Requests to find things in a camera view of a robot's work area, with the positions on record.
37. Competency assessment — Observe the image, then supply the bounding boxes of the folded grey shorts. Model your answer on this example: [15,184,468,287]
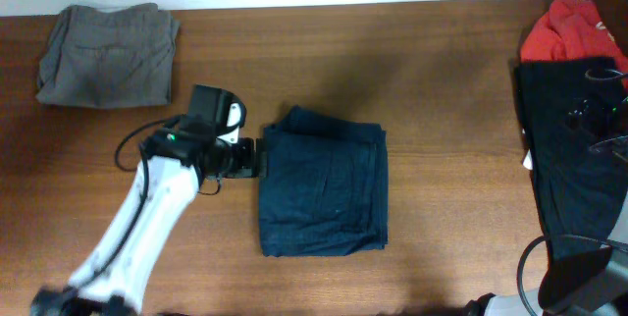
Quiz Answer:
[36,3,180,109]

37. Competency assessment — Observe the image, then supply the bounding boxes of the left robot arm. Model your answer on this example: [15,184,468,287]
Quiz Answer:
[29,84,266,315]

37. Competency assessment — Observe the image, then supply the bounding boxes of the red shirt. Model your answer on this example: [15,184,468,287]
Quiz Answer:
[519,0,627,73]

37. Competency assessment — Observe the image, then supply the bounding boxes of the black shorts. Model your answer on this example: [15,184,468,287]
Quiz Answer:
[514,57,627,261]

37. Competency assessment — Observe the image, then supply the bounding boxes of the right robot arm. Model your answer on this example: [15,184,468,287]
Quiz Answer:
[462,58,627,315]

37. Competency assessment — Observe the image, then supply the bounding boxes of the right black cable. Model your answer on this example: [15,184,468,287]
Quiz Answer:
[515,235,628,316]

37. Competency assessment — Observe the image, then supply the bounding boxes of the navy blue shorts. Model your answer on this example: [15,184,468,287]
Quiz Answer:
[258,106,389,257]

